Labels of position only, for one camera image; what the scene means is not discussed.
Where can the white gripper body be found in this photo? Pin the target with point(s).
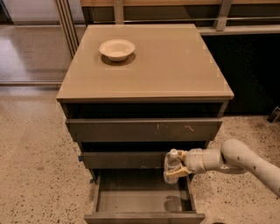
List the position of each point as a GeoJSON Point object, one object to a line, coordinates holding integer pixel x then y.
{"type": "Point", "coordinates": [193, 161]}

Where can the clear plastic water bottle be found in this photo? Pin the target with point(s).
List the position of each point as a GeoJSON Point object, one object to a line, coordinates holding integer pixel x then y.
{"type": "Point", "coordinates": [172, 163]}

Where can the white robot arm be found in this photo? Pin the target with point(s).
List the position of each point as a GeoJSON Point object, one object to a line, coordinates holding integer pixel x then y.
{"type": "Point", "coordinates": [233, 157]}

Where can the bottom open grey drawer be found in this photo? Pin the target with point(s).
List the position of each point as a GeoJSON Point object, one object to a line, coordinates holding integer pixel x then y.
{"type": "Point", "coordinates": [141, 197]}

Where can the grey drawer cabinet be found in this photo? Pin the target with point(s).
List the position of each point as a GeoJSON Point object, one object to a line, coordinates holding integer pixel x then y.
{"type": "Point", "coordinates": [171, 74]}

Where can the middle grey drawer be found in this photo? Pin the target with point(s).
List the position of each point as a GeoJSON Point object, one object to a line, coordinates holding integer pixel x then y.
{"type": "Point", "coordinates": [123, 160]}

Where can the top grey drawer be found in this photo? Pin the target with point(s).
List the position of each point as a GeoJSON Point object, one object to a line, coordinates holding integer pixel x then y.
{"type": "Point", "coordinates": [143, 130]}

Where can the white bowl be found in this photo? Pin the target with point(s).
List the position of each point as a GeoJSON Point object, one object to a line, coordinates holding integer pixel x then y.
{"type": "Point", "coordinates": [117, 49]}

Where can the metal railing frame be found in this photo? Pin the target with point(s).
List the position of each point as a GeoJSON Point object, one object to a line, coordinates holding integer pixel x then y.
{"type": "Point", "coordinates": [212, 17]}

